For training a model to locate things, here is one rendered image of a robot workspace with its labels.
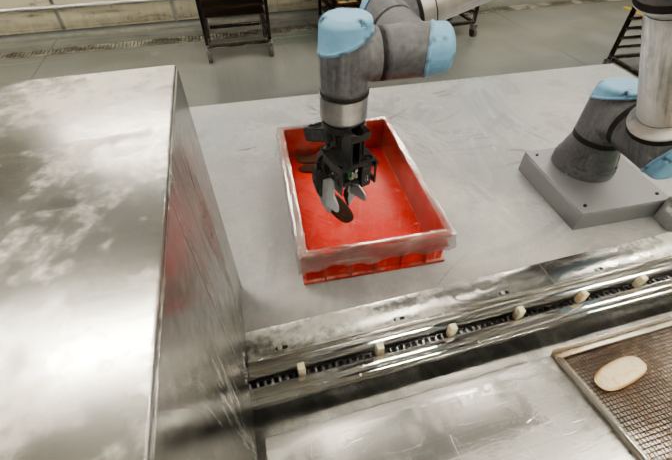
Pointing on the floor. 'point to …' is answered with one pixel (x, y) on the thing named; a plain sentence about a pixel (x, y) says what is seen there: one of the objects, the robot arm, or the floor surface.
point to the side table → (539, 125)
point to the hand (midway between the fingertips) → (337, 201)
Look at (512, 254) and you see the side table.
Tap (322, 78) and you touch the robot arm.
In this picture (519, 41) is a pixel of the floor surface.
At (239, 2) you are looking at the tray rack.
